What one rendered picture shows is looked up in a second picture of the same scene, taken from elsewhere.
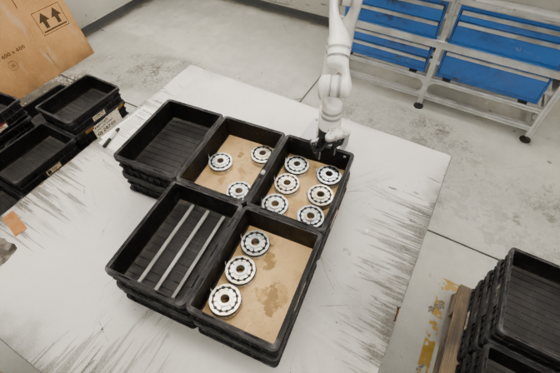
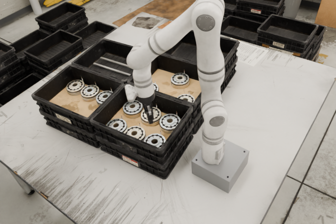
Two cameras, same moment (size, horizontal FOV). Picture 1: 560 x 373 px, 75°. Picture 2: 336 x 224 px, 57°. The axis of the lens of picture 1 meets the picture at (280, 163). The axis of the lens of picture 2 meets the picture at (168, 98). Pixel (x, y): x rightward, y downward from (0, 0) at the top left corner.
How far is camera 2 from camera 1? 1.61 m
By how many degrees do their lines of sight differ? 65
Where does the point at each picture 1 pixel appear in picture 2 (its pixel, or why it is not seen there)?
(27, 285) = (127, 37)
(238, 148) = (198, 91)
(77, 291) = not seen: hidden behind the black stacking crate
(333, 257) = (101, 161)
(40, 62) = not seen: outside the picture
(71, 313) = not seen: hidden behind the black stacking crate
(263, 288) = (77, 104)
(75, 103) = (291, 33)
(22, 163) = (238, 31)
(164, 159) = (190, 56)
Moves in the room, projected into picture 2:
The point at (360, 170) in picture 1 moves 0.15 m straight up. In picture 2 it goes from (187, 198) to (186, 179)
